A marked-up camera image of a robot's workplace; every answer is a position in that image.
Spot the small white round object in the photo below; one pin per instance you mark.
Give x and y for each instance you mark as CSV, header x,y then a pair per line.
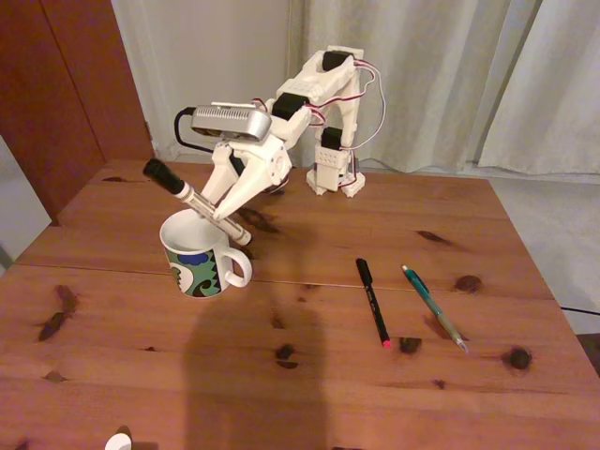
x,y
117,443

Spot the white curtain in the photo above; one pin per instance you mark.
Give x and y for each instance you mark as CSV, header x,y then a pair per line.
x,y
422,70
553,94

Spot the black pen with pink end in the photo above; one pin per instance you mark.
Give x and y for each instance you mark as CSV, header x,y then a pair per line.
x,y
372,302

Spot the white marker with black cap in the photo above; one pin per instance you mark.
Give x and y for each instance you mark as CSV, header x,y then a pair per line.
x,y
164,174

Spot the silver camera box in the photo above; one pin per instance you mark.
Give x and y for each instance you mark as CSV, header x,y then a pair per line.
x,y
234,124

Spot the teal mechanical pencil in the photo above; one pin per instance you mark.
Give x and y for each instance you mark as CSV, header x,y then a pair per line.
x,y
431,304

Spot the white mug with green-blue pattern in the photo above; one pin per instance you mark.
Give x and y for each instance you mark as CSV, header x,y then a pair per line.
x,y
197,272

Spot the brown wooden cabinet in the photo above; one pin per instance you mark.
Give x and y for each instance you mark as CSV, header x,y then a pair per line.
x,y
56,94

